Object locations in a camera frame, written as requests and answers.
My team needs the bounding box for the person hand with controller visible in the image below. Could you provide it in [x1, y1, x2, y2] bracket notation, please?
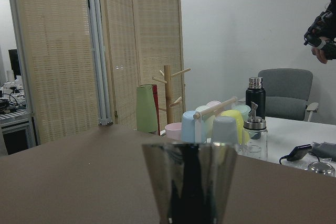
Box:
[311, 47, 328, 64]

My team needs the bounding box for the steel jigger measuring cup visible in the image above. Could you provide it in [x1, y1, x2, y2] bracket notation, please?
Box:
[142, 143, 237, 223]

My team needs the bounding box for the person in black clothes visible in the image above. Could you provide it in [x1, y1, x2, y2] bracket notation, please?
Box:
[323, 0, 335, 40]

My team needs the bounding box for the grey office chair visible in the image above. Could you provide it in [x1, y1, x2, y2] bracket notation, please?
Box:
[258, 68, 319, 121]

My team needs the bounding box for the black thermos bottle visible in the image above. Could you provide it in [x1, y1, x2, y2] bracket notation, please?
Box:
[245, 77, 266, 119]

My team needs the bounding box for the grey folded cloth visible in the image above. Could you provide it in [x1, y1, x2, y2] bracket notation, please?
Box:
[312, 142, 336, 162]

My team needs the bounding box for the black small device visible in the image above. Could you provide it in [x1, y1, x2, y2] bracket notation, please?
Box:
[279, 144, 312, 164]

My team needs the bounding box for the yellow cup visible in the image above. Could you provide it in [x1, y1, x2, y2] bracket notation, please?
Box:
[221, 110, 249, 144]

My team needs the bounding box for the glass oil dispenser bottle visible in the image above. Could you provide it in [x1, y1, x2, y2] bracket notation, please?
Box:
[238, 102, 268, 161]

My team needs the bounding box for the grey cup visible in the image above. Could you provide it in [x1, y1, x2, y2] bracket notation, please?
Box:
[211, 116, 238, 145]

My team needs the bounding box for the wooden rack dowel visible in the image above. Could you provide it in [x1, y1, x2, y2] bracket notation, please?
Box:
[193, 97, 238, 120]

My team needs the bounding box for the light blue cup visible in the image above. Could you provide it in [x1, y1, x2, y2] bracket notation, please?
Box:
[181, 110, 207, 143]

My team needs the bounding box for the wooden mug tree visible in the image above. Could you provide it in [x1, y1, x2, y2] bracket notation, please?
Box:
[152, 65, 191, 124]

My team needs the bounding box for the pink cup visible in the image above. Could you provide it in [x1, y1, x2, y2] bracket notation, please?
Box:
[165, 122, 182, 140]

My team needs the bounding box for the red folded mat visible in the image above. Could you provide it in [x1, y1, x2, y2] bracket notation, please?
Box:
[152, 84, 160, 135]

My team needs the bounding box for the green folded mat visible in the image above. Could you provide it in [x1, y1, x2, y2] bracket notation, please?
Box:
[136, 84, 158, 133]

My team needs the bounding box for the bamboo folding screen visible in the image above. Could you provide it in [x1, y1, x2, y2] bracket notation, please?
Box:
[10, 0, 183, 144]

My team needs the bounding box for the aluminium frame post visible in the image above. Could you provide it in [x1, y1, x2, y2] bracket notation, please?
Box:
[88, 0, 112, 126]

